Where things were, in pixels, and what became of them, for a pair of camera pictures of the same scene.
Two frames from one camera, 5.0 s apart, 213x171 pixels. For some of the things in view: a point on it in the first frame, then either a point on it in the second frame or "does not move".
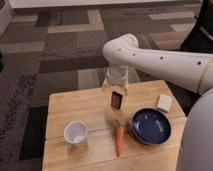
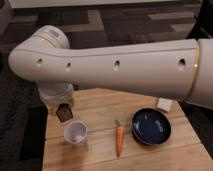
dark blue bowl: [151, 126] does not move
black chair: [200, 37] does not move
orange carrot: [119, 135] does not move
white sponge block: [164, 102] does not move
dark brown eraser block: [116, 99] -> [64, 112]
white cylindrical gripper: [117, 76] -> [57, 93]
